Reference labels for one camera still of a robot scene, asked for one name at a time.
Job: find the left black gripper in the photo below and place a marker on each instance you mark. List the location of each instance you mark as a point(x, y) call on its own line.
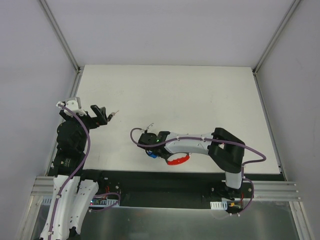
point(92, 120)

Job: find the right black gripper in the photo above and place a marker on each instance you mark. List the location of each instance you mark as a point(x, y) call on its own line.
point(161, 152)

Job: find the key organiser with red handle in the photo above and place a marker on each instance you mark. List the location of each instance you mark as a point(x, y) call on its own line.
point(174, 159)

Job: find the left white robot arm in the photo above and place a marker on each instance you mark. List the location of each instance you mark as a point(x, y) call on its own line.
point(71, 195)

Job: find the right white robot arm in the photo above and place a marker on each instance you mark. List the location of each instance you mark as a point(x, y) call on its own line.
point(221, 146)

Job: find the key with black head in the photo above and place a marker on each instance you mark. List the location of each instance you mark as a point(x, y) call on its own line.
point(111, 115)

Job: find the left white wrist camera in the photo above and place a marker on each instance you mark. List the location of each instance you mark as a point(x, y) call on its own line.
point(73, 104)

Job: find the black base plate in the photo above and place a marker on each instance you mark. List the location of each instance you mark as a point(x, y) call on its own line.
point(177, 190)

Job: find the left aluminium frame post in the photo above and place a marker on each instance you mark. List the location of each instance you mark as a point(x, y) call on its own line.
point(59, 34)

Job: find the aluminium frame post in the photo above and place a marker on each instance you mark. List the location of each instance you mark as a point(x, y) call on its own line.
point(59, 34)
point(276, 35)

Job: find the right white cable duct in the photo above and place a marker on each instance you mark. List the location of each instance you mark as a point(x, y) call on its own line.
point(219, 205)

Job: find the white cable duct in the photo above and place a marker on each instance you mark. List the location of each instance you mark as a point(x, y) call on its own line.
point(219, 205)
point(95, 203)

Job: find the left white cable duct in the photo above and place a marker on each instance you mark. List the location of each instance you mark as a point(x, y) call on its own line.
point(95, 203)

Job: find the right aluminium frame post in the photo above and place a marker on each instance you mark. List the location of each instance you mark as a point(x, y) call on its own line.
point(276, 35)

